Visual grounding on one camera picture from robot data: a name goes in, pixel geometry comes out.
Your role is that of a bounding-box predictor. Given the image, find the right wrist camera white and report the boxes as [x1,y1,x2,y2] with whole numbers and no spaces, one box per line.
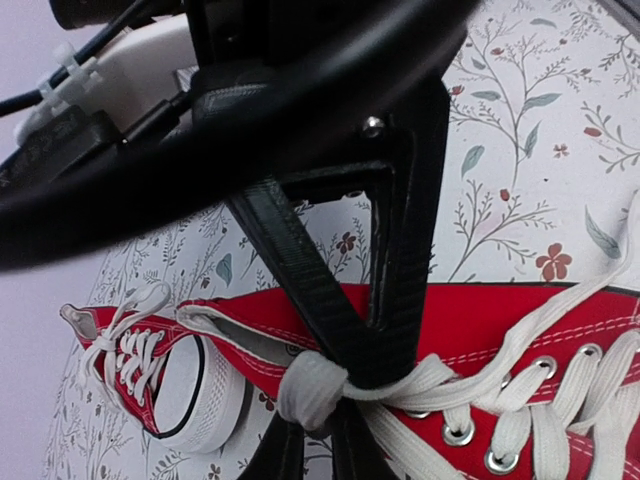
[0,12,201,186]

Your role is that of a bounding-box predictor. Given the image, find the red sneaker with laces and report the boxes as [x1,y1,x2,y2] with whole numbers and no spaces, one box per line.
[60,282,246,454]

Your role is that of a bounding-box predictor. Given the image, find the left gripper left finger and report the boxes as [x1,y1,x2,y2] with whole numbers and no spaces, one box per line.
[244,414,305,480]

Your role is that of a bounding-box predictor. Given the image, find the right black camera cable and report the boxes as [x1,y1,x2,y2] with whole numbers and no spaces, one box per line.
[0,0,481,271]

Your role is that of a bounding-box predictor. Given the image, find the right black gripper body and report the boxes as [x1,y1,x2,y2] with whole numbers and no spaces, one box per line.
[184,1,450,184]

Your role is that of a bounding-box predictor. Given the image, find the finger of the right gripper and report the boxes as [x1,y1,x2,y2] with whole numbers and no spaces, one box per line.
[227,75,450,390]

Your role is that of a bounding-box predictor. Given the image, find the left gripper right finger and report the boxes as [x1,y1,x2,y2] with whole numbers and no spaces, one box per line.
[328,399,395,480]

